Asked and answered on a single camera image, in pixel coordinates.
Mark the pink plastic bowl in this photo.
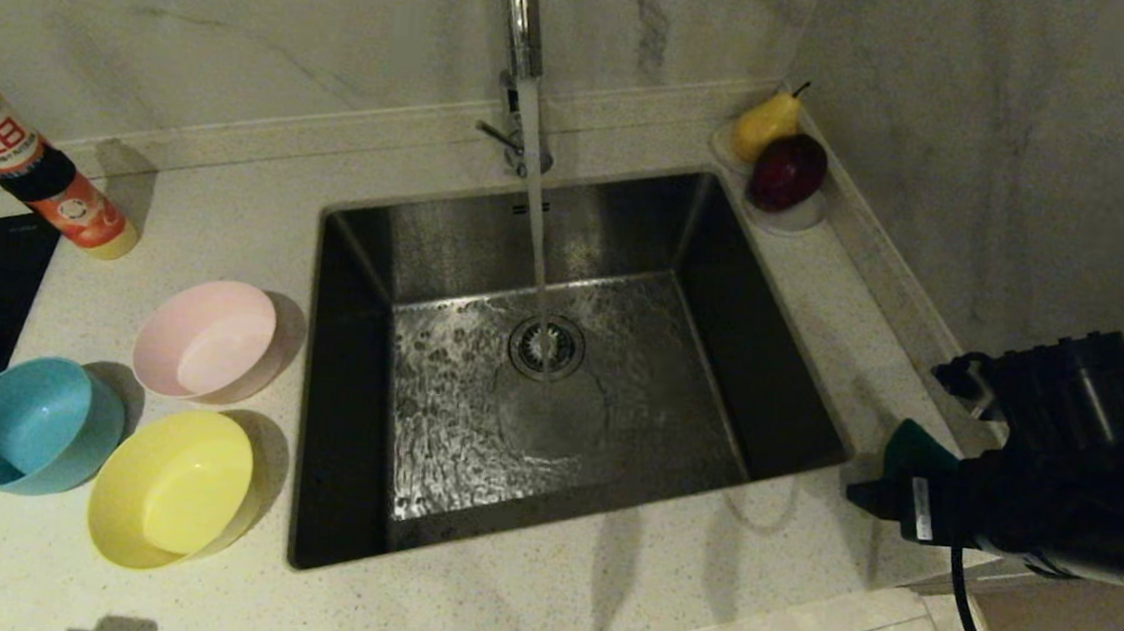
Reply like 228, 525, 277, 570
129, 273, 296, 411

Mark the green and yellow sponge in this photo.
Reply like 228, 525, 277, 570
882, 415, 966, 485

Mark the dish soap bottle orange label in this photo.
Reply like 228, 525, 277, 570
0, 63, 154, 264

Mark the stainless steel sink basin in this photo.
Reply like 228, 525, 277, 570
286, 139, 874, 612

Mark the yellow plastic bowl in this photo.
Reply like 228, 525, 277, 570
82, 402, 274, 581

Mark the running water stream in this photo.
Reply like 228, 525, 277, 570
497, 76, 576, 356

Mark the dark red apple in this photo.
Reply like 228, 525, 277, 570
746, 129, 831, 217

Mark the round metal drain strainer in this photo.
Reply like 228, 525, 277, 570
505, 312, 589, 386

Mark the blue plastic bowl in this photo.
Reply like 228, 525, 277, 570
0, 353, 132, 503

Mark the chrome kitchen faucet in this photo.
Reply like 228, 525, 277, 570
473, 0, 566, 180

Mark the yellow pear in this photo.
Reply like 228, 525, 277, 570
730, 76, 810, 168

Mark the small white dish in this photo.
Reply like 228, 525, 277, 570
701, 117, 836, 239

